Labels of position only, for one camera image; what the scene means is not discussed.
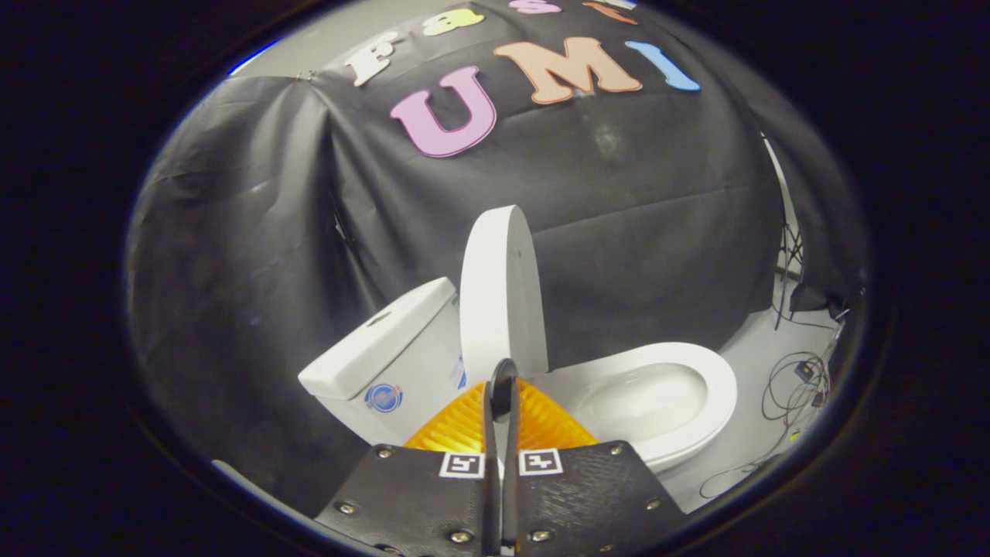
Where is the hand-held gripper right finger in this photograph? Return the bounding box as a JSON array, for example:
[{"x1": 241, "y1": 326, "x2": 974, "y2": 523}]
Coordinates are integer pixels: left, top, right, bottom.
[{"x1": 501, "y1": 360, "x2": 688, "y2": 557}]

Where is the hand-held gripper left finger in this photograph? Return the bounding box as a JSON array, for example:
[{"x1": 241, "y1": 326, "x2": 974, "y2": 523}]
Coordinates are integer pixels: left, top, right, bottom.
[{"x1": 316, "y1": 360, "x2": 502, "y2": 557}]

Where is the white toilet lid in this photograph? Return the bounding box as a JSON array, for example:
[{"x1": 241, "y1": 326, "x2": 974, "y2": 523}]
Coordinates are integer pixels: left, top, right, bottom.
[{"x1": 459, "y1": 204, "x2": 551, "y2": 388}]

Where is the white toilet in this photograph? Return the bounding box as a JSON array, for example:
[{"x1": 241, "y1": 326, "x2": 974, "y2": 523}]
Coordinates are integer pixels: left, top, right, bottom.
[{"x1": 298, "y1": 277, "x2": 739, "y2": 474}]

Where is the white toilet seat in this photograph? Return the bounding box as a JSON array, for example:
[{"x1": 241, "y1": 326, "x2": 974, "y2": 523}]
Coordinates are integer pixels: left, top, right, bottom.
[{"x1": 532, "y1": 342, "x2": 740, "y2": 474}]

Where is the black backdrop cloth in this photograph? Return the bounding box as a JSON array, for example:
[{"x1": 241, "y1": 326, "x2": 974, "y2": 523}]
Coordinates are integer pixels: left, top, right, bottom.
[{"x1": 126, "y1": 0, "x2": 871, "y2": 515}]

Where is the black light stand tripod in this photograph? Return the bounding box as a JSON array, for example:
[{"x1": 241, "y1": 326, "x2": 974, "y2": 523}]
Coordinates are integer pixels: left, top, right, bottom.
[{"x1": 760, "y1": 132, "x2": 807, "y2": 332}]

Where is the tangle of floor cables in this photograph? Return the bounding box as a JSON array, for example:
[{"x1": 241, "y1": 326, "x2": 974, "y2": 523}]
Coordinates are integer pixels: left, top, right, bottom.
[{"x1": 698, "y1": 309, "x2": 852, "y2": 501}]

